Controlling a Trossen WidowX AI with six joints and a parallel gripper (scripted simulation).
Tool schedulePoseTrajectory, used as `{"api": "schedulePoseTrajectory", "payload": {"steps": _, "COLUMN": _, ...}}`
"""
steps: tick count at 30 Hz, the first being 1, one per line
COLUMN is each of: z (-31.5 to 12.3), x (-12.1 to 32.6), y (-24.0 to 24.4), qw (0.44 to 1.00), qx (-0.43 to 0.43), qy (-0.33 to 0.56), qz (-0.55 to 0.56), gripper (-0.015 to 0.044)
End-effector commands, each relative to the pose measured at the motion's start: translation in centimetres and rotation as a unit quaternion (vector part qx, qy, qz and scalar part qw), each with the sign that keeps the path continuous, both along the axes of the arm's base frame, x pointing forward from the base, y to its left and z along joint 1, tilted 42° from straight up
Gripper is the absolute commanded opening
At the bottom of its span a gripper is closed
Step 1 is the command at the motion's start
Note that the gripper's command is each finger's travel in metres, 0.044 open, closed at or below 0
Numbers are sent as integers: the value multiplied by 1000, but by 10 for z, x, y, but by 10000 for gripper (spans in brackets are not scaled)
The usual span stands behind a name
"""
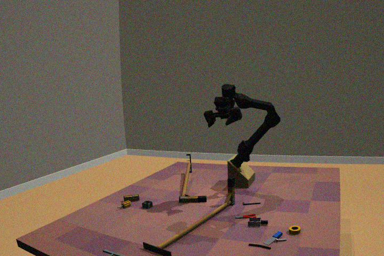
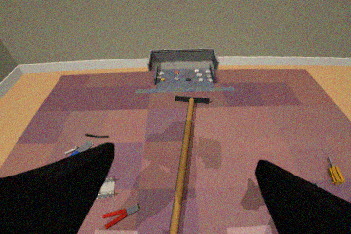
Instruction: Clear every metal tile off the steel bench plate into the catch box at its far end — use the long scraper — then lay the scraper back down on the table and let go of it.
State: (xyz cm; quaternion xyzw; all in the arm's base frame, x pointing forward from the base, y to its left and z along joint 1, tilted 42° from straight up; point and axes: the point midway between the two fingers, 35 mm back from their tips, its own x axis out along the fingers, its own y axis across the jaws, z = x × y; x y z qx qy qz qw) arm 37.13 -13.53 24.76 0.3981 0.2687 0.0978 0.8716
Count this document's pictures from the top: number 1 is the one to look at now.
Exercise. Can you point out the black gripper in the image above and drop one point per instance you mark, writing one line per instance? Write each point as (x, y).
(232, 114)

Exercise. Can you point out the yellow roll of tape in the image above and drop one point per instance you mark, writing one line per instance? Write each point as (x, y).
(294, 230)

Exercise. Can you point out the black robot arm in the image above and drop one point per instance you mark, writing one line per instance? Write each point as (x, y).
(244, 102)

